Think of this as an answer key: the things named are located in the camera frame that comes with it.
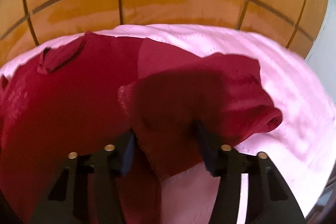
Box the dark red garment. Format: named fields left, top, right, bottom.
left=1, top=32, right=282, bottom=223

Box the pink quilted bedspread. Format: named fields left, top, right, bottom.
left=1, top=24, right=335, bottom=223

